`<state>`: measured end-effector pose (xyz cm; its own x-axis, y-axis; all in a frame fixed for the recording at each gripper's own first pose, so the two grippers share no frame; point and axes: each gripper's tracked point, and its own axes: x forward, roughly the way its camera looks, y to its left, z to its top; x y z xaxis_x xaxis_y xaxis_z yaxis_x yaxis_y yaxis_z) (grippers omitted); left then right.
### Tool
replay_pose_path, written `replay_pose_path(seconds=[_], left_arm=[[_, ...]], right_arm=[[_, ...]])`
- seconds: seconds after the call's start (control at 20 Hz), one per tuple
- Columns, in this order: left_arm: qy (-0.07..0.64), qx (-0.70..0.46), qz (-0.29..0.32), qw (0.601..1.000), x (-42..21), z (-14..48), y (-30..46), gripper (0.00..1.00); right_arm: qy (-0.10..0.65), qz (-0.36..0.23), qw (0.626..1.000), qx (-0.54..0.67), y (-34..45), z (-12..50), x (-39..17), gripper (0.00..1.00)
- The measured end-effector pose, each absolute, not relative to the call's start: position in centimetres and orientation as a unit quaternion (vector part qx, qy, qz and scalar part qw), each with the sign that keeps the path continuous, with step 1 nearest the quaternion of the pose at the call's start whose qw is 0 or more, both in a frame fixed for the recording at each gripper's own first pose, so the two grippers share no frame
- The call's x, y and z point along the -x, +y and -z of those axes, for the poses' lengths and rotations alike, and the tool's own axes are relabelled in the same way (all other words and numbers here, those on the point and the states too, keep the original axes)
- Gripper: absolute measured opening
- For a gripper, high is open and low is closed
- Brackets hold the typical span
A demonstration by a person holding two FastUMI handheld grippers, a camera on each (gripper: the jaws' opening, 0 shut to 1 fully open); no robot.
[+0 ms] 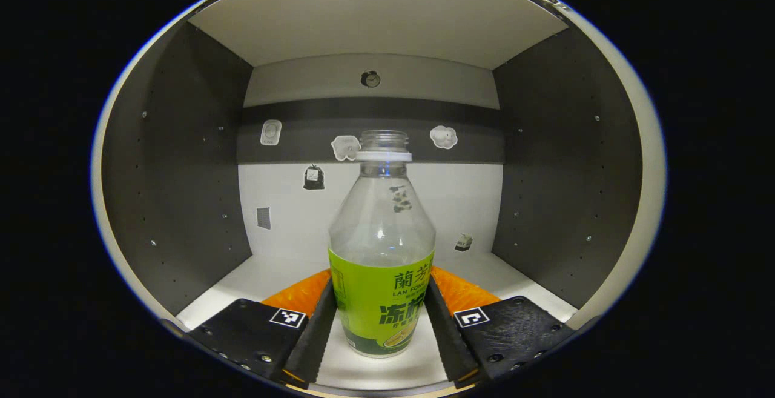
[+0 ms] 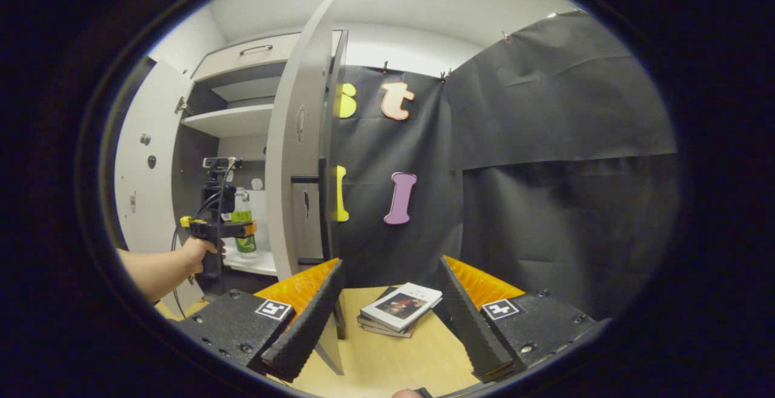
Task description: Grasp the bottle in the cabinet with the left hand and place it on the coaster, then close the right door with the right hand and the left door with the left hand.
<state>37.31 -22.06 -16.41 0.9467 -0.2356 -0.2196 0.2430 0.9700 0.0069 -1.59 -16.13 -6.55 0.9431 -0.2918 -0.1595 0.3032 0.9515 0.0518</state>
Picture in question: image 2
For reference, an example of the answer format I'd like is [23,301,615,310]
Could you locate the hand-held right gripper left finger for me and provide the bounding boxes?
[176,257,347,383]

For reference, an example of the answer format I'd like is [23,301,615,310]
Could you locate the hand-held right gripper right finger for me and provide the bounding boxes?
[437,256,609,385]

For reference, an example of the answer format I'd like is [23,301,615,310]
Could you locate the green label plastic bottle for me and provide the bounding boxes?
[232,187,258,254]

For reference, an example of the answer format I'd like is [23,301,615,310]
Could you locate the white and grey cabinet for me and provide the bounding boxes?
[173,30,349,296]

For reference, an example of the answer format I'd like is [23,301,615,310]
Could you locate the white cabinet door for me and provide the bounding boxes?
[114,59,196,315]
[265,0,346,376]

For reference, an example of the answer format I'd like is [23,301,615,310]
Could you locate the white cabinet shelf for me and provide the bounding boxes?
[180,104,276,139]

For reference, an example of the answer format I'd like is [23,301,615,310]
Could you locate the white cabinet drawer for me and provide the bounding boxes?
[191,30,347,82]

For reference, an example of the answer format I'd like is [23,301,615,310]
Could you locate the white cover book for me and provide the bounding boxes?
[360,282,443,333]

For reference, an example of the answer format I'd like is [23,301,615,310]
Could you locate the black backdrop cloth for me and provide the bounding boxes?
[445,10,679,320]
[332,65,466,290]

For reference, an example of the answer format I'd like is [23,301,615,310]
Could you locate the black door handle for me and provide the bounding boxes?
[291,157,332,265]

